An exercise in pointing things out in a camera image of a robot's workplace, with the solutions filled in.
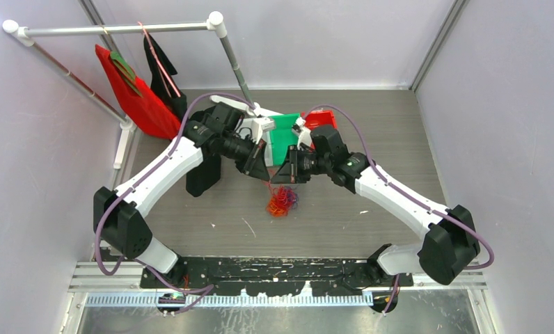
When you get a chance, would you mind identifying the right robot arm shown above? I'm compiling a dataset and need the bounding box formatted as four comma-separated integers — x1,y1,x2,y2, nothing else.
271,119,480,286

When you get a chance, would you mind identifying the black cloth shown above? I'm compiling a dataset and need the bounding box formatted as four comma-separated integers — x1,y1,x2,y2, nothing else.
143,35,239,198

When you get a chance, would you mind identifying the red cloth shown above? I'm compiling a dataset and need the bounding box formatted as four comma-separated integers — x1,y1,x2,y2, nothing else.
95,45,187,140

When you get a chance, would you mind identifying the aluminium rail frame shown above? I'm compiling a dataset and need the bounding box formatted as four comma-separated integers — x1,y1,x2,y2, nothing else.
69,257,486,313

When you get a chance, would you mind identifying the purple string cable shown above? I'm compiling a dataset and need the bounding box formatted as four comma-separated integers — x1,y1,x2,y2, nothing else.
276,185,301,211

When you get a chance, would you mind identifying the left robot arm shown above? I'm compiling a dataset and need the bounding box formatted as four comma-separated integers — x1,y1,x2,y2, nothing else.
93,103,275,287

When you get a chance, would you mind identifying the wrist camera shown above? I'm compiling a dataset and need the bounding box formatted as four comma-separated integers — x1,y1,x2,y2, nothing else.
292,116,312,149
237,117,276,143

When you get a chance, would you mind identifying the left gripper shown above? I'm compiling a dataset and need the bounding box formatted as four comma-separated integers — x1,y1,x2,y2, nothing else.
221,132,270,180

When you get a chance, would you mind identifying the pink hanger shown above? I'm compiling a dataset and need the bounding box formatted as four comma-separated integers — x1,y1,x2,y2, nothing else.
138,22,182,100

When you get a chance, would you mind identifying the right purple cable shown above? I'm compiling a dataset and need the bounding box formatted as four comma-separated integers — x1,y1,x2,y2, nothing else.
300,104,496,315

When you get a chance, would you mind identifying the green plastic bin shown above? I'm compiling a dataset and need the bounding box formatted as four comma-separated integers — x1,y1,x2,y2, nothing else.
268,113,300,166

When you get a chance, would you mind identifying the red plastic bin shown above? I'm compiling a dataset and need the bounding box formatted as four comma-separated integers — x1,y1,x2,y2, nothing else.
301,109,338,130

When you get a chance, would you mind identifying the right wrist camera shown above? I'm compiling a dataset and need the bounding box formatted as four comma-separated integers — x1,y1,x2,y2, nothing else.
292,116,312,149

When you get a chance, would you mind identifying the metal clothes rack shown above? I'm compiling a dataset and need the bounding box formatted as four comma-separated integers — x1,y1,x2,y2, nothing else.
2,10,283,170

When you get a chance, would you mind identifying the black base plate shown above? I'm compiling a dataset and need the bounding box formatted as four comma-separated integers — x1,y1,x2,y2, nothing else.
140,257,414,298

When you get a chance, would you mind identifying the orange string cable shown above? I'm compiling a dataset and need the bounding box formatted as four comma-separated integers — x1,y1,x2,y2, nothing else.
265,193,296,218

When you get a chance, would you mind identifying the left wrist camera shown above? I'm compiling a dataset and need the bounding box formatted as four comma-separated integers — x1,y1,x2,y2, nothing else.
237,117,276,143

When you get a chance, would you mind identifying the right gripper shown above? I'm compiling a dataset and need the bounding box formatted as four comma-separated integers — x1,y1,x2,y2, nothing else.
271,145,331,184

